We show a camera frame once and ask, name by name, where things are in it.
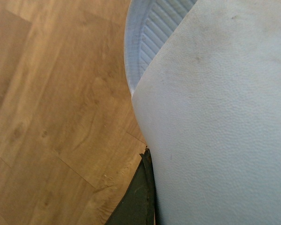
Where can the light blue slipper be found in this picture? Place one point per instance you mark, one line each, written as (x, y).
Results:
(205, 80)

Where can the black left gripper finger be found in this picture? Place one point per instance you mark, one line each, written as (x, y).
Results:
(137, 207)

